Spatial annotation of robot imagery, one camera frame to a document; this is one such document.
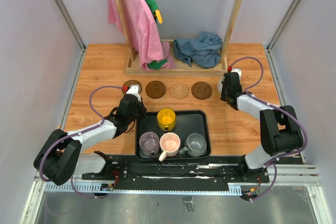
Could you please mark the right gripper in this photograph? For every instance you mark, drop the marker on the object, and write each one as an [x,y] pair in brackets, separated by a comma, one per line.
[222,96]

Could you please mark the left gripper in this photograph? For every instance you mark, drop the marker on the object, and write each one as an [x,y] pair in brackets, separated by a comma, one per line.
[143,110]

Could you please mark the white cup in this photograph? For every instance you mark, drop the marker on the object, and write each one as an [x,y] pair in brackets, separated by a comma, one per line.
[220,84]

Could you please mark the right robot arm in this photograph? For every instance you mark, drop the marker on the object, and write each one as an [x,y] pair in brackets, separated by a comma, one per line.
[281,133]

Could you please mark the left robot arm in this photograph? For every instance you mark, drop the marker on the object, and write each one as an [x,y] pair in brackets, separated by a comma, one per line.
[61,156]

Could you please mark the yellow cup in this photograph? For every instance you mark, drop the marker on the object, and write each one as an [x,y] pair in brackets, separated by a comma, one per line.
[166,119]

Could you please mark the purple cup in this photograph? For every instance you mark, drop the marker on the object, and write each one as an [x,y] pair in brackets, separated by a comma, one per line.
[149,143]

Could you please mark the left woven rattan coaster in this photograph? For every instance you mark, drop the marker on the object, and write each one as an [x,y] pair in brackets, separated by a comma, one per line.
[179,90]

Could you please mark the brown wooden saucer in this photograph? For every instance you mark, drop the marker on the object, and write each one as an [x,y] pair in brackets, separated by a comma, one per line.
[201,90]
[132,82]
[155,89]

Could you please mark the wooden clothes rack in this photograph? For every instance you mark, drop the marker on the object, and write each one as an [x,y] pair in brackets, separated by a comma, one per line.
[131,64]

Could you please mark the blue crumpled cloth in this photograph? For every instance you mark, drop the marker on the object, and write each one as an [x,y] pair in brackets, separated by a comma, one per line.
[204,50]

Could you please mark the green cloth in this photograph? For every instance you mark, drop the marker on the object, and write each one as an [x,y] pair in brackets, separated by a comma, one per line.
[156,65]

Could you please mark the pink mug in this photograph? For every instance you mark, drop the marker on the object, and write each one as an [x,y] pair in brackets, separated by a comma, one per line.
[169,145]

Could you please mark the black plastic tray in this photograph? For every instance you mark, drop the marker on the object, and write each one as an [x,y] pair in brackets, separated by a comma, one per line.
[187,123]

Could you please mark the grey mug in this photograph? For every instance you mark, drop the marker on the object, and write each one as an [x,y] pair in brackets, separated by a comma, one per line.
[195,145]

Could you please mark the pink shirt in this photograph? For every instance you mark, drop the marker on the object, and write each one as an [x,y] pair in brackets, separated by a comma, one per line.
[145,35]

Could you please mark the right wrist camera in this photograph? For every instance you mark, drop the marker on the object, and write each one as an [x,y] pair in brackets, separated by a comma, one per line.
[236,71]

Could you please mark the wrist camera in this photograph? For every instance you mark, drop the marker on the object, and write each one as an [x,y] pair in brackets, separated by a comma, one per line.
[134,90]
[236,71]

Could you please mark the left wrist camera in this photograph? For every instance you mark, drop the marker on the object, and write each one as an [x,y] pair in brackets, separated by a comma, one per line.
[134,90]

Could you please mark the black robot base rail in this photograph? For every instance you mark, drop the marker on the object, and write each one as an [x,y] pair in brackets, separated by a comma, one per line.
[214,174]

